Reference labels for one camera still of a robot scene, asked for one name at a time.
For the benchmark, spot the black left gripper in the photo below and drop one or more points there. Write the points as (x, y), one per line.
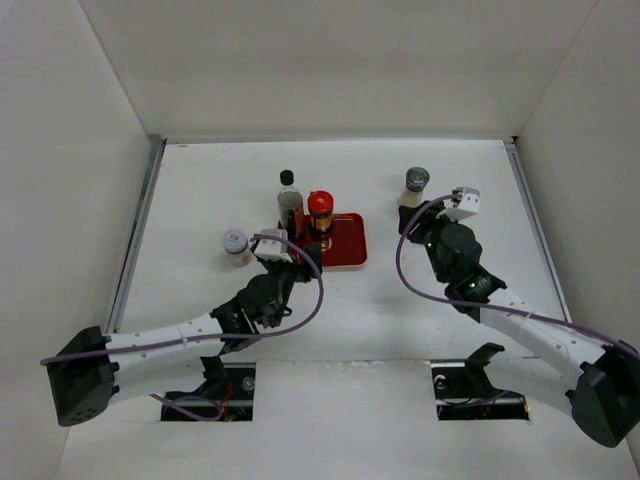
(306, 271)

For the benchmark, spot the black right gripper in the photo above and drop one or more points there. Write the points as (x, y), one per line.
(427, 218)

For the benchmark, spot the small jar white lid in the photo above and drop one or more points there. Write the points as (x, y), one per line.
(235, 244)

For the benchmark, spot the soy sauce bottle red label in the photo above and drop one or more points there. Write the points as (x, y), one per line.
(291, 208)

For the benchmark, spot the red lid sauce jar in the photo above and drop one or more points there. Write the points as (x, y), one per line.
(320, 204)

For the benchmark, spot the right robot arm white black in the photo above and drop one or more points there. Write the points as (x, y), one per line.
(589, 376)

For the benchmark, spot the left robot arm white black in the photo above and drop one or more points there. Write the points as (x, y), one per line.
(95, 370)

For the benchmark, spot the salt grinder black clear top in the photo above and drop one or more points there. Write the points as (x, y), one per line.
(416, 179)

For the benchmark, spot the red lacquer tray gold emblem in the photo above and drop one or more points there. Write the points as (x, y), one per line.
(339, 239)

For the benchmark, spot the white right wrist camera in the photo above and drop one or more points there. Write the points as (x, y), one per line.
(465, 202)

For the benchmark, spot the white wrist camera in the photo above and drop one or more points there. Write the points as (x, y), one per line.
(268, 245)
(465, 202)

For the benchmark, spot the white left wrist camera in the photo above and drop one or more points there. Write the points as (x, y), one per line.
(268, 245)

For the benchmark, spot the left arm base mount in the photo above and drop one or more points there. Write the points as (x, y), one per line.
(225, 395)

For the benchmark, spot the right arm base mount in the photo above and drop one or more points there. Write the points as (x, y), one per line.
(463, 391)

